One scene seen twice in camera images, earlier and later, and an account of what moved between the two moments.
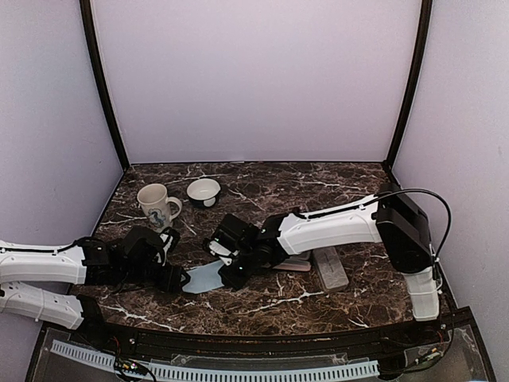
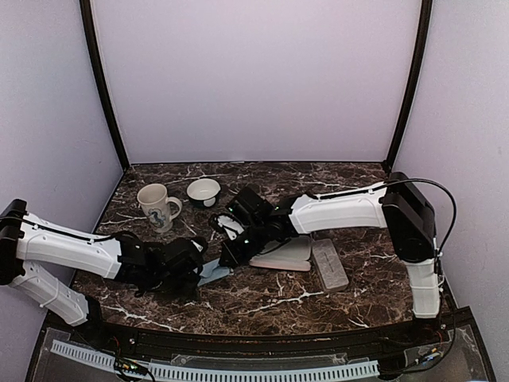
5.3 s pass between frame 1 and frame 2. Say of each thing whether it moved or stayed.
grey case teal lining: stayed
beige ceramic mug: stayed
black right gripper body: moved
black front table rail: stayed
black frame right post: stayed
